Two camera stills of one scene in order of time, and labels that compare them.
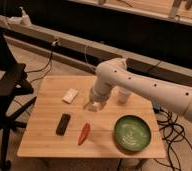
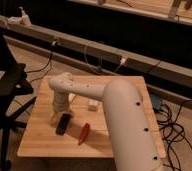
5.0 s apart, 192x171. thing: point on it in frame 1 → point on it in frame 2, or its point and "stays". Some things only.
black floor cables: x=174 y=133 stays
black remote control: x=63 y=123 stays
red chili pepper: x=84 y=132 stays
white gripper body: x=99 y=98 → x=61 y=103
